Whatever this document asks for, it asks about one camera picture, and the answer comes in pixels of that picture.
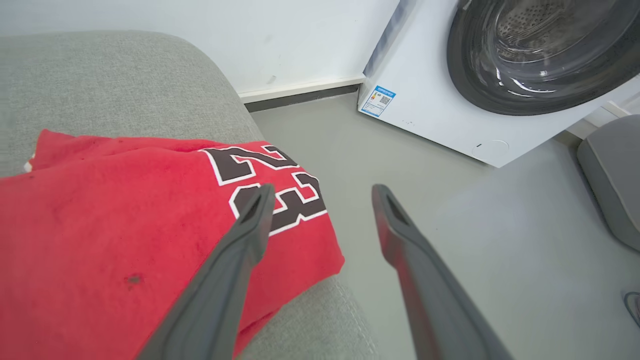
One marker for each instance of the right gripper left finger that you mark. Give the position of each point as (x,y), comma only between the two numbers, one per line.
(210,310)

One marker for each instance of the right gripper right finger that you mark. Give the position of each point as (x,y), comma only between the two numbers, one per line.
(440,310)

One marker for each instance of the red white basketball jersey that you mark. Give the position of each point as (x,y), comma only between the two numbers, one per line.
(100,225)

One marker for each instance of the white washing machine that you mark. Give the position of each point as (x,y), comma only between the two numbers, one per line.
(425,100)

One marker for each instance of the blue white energy label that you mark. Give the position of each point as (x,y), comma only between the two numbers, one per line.
(378,101)

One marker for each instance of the grey rounded plastic housing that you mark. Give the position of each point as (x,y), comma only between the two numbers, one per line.
(615,175)

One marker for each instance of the white baseboard strip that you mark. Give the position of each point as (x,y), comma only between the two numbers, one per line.
(595,122)
(300,90)

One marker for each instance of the grey fabric sofa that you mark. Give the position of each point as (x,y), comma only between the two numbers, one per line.
(125,85)

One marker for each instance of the dark round washing machine door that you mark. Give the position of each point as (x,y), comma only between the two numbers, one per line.
(525,60)

